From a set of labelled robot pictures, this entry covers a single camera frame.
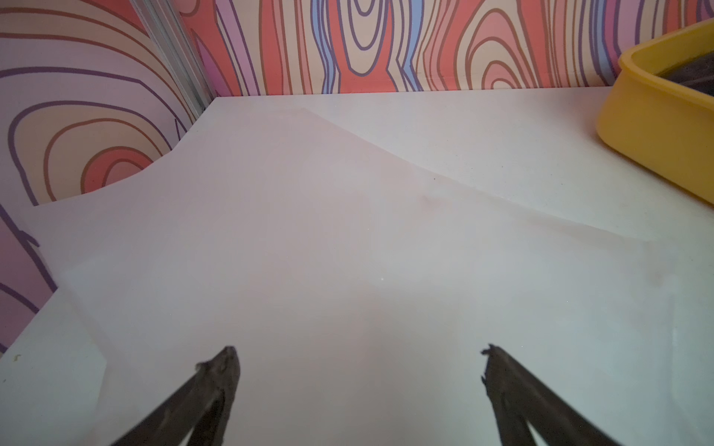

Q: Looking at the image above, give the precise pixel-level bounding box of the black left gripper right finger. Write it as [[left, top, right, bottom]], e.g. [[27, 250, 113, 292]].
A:
[[481, 345, 617, 445]]

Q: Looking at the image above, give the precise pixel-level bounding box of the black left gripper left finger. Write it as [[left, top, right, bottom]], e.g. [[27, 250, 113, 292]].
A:
[[113, 346, 241, 446]]

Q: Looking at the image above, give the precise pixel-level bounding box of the clear zip-top plastic bag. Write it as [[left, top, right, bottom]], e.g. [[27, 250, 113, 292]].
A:
[[25, 111, 673, 445]]

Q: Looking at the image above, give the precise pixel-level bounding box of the yellow plastic tray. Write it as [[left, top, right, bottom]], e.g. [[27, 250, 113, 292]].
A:
[[596, 20, 713, 203]]

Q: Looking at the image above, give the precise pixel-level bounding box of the aluminium frame post left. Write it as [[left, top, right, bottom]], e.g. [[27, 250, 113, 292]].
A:
[[130, 0, 216, 118]]

